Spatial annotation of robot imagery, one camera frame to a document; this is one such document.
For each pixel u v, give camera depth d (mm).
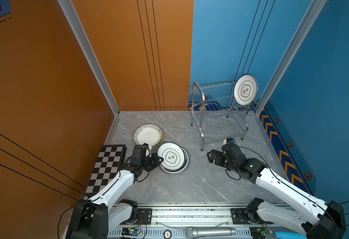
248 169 530
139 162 656
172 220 737
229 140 706
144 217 738
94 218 408
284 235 669
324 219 386
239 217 725
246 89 845
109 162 892
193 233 656
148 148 696
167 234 693
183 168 864
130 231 709
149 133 1052
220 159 689
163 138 996
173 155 889
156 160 740
